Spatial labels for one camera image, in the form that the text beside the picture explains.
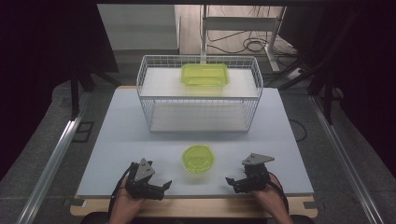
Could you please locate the green rectangular plastic container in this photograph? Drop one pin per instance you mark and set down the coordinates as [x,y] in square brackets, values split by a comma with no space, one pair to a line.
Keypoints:
[205,75]

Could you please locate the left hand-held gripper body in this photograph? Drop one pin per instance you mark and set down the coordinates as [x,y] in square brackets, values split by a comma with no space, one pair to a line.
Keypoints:
[141,183]

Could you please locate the green round plastic bowl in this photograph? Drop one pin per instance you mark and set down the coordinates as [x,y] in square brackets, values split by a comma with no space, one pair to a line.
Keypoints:
[198,158]

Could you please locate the black stand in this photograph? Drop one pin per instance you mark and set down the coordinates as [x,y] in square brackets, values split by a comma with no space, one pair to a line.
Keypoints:
[74,93]
[327,99]

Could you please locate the person's right hand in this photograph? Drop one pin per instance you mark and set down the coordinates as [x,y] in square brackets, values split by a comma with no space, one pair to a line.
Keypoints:
[272,202]

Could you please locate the aluminium rail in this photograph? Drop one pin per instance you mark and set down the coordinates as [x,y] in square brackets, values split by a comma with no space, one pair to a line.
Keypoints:
[51,166]
[344,155]

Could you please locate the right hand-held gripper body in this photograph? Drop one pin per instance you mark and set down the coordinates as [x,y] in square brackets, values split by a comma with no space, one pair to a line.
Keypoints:
[257,175]

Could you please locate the white cabinet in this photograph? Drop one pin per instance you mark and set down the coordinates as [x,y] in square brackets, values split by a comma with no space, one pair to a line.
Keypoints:
[137,28]

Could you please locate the black square floor frame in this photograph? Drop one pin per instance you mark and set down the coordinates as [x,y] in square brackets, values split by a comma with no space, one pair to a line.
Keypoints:
[83,132]

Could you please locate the person's left hand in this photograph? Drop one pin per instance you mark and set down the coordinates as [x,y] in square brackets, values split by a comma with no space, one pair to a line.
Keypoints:
[126,207]

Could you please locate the white metal desk frame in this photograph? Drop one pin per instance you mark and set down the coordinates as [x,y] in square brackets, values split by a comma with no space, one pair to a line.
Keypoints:
[239,23]

